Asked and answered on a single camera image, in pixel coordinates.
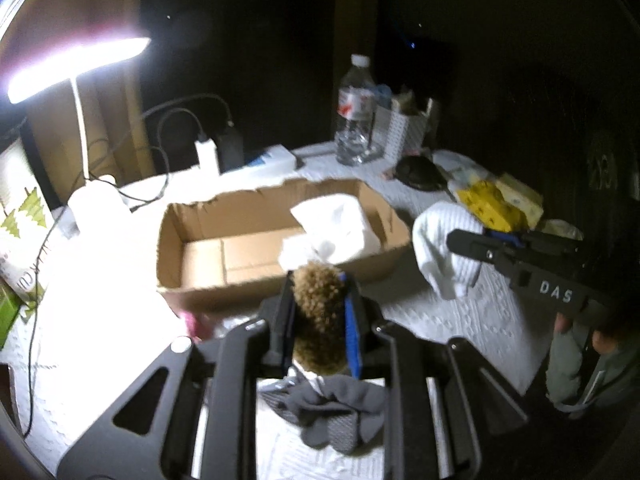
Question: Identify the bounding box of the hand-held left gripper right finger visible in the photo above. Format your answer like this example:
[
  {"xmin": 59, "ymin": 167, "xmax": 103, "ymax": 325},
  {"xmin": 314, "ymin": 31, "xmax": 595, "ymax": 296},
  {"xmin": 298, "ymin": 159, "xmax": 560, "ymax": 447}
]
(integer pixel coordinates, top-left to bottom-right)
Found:
[{"xmin": 341, "ymin": 272, "xmax": 531, "ymax": 480}]

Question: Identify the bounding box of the white patterned paper box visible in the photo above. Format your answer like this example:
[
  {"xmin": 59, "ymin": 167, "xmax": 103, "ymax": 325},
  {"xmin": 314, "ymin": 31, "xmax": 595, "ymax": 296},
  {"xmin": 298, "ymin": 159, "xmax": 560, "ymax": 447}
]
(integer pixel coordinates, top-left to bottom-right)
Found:
[{"xmin": 374, "ymin": 91, "xmax": 435, "ymax": 159}]

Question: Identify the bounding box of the white desk lamp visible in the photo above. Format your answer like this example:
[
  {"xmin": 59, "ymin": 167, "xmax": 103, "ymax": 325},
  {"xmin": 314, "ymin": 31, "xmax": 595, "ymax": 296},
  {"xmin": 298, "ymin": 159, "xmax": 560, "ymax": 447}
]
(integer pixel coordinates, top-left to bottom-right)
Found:
[{"xmin": 6, "ymin": 36, "xmax": 161, "ymax": 311}]

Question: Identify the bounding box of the green box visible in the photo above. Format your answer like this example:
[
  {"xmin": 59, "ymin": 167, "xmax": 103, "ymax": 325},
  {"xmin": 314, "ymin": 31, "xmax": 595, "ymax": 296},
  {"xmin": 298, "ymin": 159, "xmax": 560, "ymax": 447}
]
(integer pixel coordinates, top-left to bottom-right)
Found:
[{"xmin": 0, "ymin": 280, "xmax": 24, "ymax": 352}]

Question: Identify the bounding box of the brown fuzzy plush cloth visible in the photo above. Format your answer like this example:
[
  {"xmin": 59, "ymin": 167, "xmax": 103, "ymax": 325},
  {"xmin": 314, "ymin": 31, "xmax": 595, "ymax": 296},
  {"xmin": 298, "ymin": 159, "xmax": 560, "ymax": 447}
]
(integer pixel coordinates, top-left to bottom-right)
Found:
[{"xmin": 291, "ymin": 261, "xmax": 351, "ymax": 375}]

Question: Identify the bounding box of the white charger block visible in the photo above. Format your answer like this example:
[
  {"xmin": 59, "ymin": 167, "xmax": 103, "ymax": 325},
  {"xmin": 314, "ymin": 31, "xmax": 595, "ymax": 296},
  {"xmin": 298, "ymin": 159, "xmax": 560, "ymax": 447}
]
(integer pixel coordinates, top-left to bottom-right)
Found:
[{"xmin": 194, "ymin": 135, "xmax": 220, "ymax": 176}]

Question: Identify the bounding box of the white and blue small box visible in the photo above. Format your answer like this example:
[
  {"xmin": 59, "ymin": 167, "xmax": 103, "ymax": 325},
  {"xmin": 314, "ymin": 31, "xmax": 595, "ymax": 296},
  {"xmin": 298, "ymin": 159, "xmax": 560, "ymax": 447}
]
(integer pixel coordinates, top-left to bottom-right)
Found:
[{"xmin": 244, "ymin": 145, "xmax": 297, "ymax": 174}]

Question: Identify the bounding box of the pink small item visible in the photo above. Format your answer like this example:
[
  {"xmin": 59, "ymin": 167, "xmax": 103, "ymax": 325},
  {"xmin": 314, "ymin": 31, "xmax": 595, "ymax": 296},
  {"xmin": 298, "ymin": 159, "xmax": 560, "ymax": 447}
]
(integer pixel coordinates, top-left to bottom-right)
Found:
[{"xmin": 181, "ymin": 309, "xmax": 202, "ymax": 343}]

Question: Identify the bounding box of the white cloth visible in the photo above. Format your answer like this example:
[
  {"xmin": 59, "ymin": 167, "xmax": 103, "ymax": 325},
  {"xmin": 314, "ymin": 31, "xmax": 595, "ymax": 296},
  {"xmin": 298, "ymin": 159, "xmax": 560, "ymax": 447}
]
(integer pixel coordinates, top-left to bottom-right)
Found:
[{"xmin": 277, "ymin": 193, "xmax": 384, "ymax": 269}]

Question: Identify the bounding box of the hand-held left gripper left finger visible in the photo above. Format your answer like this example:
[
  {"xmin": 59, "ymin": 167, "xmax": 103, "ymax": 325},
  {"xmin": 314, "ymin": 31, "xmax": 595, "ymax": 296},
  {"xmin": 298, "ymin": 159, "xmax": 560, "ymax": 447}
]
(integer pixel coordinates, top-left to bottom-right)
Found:
[{"xmin": 57, "ymin": 270, "xmax": 301, "ymax": 480}]

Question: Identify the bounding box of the person's right hand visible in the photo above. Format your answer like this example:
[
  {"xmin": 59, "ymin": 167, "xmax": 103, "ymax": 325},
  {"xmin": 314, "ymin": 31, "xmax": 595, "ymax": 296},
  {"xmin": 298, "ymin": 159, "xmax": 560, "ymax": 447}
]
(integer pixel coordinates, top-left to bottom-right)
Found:
[{"xmin": 553, "ymin": 313, "xmax": 623, "ymax": 358}]

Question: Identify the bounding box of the grey sock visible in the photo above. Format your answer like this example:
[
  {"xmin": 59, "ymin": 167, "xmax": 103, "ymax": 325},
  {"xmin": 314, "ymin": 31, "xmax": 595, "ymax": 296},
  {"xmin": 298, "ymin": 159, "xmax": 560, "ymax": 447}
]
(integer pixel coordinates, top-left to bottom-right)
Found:
[{"xmin": 260, "ymin": 374, "xmax": 389, "ymax": 455}]

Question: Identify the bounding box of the clear plastic water bottle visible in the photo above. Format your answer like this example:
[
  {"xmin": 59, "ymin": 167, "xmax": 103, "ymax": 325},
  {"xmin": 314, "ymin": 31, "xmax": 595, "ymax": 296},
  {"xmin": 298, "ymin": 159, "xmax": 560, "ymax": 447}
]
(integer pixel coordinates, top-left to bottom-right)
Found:
[{"xmin": 334, "ymin": 54, "xmax": 377, "ymax": 166}]

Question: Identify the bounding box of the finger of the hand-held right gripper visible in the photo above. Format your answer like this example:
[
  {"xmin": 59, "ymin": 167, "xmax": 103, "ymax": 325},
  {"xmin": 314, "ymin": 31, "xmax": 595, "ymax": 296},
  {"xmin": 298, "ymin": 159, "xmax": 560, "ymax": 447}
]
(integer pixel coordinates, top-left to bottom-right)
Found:
[
  {"xmin": 517, "ymin": 230, "xmax": 586, "ymax": 261},
  {"xmin": 446, "ymin": 229, "xmax": 523, "ymax": 273}
]

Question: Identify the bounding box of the white embossed table cover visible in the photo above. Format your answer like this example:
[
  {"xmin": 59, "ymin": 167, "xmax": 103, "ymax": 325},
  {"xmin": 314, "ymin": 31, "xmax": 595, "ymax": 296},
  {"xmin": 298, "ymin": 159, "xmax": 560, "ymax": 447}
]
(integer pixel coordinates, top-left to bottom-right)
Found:
[{"xmin": 0, "ymin": 140, "xmax": 586, "ymax": 480}]

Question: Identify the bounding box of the cardboard box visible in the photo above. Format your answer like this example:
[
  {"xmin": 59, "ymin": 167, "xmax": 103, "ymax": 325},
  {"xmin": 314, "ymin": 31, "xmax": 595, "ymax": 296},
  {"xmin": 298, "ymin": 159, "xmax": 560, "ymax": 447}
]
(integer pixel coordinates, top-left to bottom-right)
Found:
[{"xmin": 156, "ymin": 178, "xmax": 412, "ymax": 312}]

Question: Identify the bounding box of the white knitted sock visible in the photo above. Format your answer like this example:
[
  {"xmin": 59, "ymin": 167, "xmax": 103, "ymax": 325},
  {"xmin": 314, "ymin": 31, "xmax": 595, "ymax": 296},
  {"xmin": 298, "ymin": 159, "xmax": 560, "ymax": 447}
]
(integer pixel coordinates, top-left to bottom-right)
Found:
[{"xmin": 413, "ymin": 201, "xmax": 485, "ymax": 301}]

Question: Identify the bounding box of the black round pouch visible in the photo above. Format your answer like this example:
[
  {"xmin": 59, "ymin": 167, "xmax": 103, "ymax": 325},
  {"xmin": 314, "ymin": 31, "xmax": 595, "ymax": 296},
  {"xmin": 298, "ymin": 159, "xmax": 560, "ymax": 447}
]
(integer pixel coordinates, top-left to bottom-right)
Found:
[{"xmin": 395, "ymin": 155, "xmax": 449, "ymax": 192}]

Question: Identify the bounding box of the black cable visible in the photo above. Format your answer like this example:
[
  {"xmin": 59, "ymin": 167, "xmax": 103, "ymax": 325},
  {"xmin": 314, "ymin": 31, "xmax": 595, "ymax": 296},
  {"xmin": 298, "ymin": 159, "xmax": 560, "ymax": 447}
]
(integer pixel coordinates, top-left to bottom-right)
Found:
[{"xmin": 22, "ymin": 93, "xmax": 236, "ymax": 436}]

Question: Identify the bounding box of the pale yellow tissue packet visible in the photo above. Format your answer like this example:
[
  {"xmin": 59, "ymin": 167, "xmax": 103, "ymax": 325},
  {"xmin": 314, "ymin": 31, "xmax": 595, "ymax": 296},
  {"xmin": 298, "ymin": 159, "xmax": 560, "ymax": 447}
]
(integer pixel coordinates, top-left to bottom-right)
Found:
[{"xmin": 494, "ymin": 172, "xmax": 545, "ymax": 223}]

